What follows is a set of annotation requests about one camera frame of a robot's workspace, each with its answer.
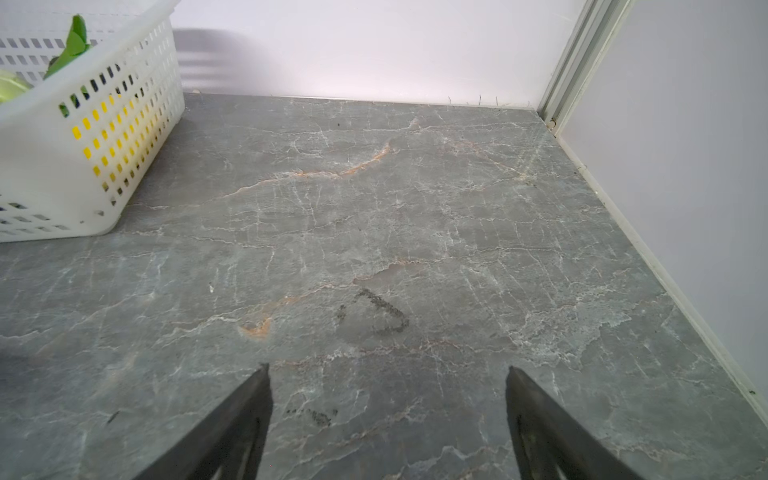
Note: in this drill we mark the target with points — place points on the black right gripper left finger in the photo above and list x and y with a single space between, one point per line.
228 443

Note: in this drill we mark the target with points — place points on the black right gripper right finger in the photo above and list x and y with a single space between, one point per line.
548 442

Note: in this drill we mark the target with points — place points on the green toy leaf vegetable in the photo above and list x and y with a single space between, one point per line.
76 44

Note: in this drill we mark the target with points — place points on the white perforated plastic basket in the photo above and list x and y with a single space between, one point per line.
75 146

